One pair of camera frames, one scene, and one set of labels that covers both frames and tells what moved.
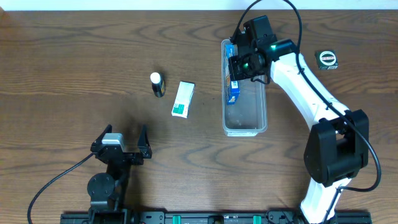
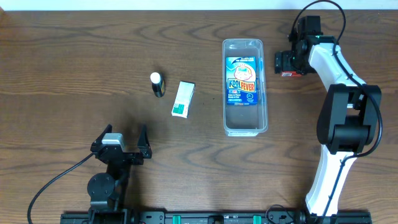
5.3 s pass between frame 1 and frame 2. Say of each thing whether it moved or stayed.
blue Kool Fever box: moved
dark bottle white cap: stayed
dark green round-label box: moved
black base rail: stayed
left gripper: stayed
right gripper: moved
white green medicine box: stayed
